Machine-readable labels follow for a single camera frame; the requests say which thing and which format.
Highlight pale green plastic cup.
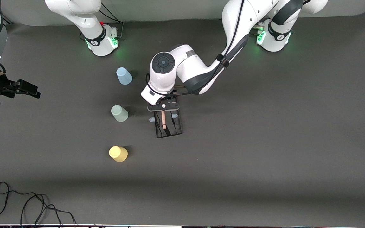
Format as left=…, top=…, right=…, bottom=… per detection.
left=111, top=105, right=129, bottom=123

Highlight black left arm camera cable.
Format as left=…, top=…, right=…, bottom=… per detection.
left=146, top=0, right=245, bottom=96

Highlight yellow plastic cup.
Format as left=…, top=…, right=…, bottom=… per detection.
left=109, top=146, right=128, bottom=162

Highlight black wire cup holder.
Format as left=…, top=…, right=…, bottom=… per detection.
left=149, top=109, right=183, bottom=139

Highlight dark grey table cover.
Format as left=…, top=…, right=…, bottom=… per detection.
left=0, top=11, right=365, bottom=226

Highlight black right arm base cables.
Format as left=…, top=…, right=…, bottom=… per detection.
left=99, top=2, right=125, bottom=41

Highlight light blue plastic cup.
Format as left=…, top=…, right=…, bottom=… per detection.
left=116, top=67, right=133, bottom=85

